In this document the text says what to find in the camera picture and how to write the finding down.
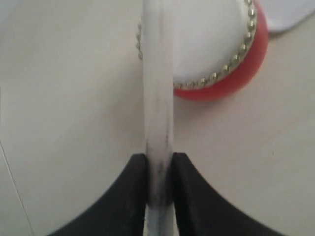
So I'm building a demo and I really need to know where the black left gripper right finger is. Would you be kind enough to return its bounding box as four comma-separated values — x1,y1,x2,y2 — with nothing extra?
172,152,277,236

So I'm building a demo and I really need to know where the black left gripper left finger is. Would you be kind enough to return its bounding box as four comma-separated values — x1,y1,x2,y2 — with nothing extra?
52,154,148,236

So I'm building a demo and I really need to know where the white drumstick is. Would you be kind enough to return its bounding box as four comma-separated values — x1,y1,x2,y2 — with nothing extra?
141,0,174,236

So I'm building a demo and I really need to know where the small red drum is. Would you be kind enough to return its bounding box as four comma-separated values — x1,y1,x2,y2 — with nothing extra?
137,0,268,103

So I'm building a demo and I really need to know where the white plastic tray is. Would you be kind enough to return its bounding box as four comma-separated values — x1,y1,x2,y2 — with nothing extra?
258,0,315,33

